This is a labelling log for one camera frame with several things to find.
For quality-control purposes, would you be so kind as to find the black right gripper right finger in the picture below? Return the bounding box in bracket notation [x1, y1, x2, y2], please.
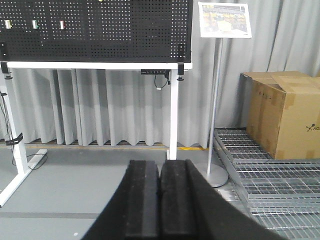
[160, 159, 283, 240]

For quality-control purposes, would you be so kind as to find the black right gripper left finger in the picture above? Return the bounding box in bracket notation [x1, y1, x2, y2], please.
[88, 160, 159, 240]

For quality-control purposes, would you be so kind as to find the metal grating platform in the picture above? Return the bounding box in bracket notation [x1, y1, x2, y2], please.
[213, 128, 320, 240]

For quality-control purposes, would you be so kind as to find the grey curtain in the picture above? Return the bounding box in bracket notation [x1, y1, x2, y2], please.
[12, 0, 320, 147]

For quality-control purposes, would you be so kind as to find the brown cardboard box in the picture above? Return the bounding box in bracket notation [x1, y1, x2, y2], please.
[242, 71, 320, 160]

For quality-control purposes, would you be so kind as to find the black clamp right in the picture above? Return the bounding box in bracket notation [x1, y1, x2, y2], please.
[177, 43, 185, 81]

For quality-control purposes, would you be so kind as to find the black clamp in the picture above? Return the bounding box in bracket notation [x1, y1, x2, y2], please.
[177, 43, 185, 81]
[0, 41, 13, 80]

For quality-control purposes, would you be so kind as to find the sign stand with poster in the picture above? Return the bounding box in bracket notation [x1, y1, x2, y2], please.
[198, 2, 252, 188]

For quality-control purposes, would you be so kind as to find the red white connector block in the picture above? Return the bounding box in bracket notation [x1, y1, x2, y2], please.
[59, 20, 66, 30]

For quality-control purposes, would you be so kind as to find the black perforated pegboard panel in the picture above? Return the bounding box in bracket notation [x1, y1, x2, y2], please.
[0, 0, 194, 63]

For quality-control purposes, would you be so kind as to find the black clamp left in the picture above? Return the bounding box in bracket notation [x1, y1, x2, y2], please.
[0, 41, 13, 80]

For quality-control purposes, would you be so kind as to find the green white connector block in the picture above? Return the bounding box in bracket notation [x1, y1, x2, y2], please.
[32, 19, 39, 29]

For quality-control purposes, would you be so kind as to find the yellow white connector block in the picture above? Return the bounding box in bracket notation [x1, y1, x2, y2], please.
[4, 19, 13, 29]

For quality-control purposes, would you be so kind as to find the white table frame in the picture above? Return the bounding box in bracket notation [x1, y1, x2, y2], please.
[0, 61, 193, 207]

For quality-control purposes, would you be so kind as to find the black power strip with cable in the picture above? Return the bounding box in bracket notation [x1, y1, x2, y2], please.
[140, 69, 171, 91]

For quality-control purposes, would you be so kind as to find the floor cable at table leg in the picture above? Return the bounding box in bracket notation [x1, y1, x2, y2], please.
[0, 91, 47, 171]

